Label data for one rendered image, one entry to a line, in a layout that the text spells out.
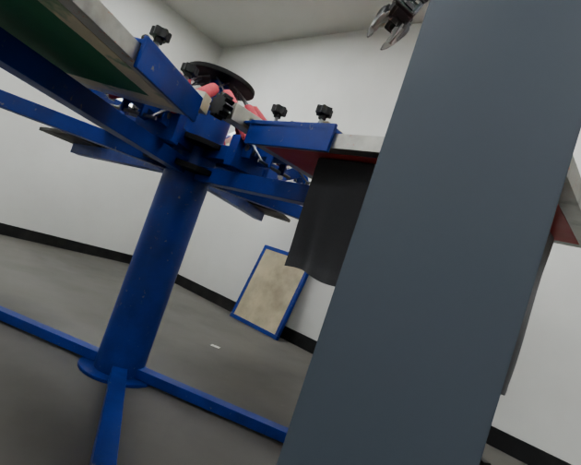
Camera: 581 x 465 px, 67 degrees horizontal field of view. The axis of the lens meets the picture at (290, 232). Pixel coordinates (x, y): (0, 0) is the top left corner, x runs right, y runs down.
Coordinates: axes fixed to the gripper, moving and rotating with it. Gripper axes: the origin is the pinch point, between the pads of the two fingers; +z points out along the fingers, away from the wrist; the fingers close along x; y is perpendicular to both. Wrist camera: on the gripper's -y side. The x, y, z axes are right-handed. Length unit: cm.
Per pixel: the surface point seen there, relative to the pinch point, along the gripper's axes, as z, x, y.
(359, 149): 36.3, 14.4, 20.9
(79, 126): 69, -69, -66
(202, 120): 35, -36, -66
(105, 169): 73, -159, -398
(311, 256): 60, 24, 6
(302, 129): 37.0, 1.5, 8.6
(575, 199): 24, 50, 41
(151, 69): 54, -30, 19
